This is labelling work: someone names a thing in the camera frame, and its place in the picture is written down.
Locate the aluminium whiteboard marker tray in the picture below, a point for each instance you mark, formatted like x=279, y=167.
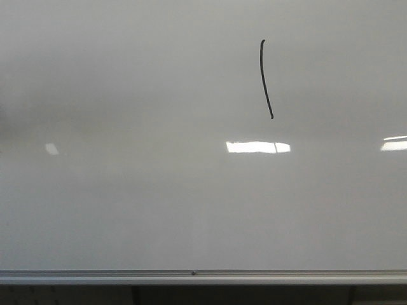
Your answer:
x=203, y=277

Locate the black drawn marker stroke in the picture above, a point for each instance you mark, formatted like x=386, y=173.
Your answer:
x=263, y=79

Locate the white whiteboard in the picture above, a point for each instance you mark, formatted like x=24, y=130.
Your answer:
x=136, y=135

